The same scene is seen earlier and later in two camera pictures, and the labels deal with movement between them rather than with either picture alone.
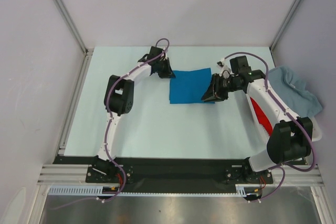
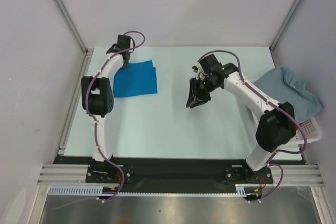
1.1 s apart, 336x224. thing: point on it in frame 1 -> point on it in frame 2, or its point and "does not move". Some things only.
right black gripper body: x=222 y=85 -> x=203 y=87
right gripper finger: x=210 y=95 -> x=192 y=102
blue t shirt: x=188 y=87 -> x=137 y=78
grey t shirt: x=294 y=92 does not move
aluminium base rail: x=297 y=174 does not move
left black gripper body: x=163 y=70 -> x=126 y=65
